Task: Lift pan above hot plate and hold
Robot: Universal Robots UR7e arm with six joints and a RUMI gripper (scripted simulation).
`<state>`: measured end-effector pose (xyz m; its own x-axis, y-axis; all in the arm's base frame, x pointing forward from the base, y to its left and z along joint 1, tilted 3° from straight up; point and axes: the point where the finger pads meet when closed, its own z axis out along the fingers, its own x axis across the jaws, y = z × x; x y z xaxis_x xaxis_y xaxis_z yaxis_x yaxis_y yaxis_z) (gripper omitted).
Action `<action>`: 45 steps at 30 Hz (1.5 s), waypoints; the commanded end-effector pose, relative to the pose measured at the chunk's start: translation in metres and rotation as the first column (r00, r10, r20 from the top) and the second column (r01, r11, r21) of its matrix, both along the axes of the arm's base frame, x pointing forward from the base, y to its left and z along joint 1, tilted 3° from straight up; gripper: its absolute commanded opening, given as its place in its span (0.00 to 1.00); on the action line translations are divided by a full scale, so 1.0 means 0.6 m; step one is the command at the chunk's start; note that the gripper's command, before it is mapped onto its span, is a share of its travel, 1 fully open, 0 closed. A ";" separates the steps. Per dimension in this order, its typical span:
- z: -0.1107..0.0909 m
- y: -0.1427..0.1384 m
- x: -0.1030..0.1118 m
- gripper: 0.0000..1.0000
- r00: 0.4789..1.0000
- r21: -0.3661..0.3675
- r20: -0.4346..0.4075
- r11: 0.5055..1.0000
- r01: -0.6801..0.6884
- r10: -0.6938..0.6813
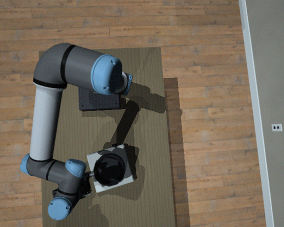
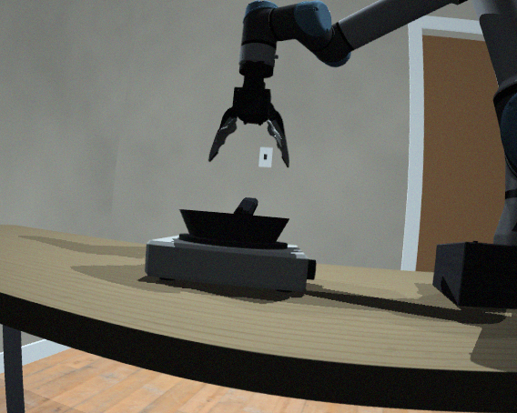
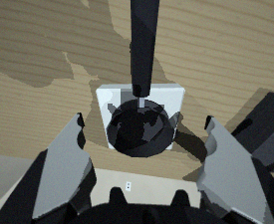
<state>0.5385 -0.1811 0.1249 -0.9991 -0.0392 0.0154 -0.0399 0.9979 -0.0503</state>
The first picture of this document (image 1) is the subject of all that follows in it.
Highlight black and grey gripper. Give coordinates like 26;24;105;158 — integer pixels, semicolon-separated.
80;176;92;199

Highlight black frying pan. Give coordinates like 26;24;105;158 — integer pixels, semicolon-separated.
84;154;126;187

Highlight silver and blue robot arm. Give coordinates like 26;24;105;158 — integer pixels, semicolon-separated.
20;43;133;221

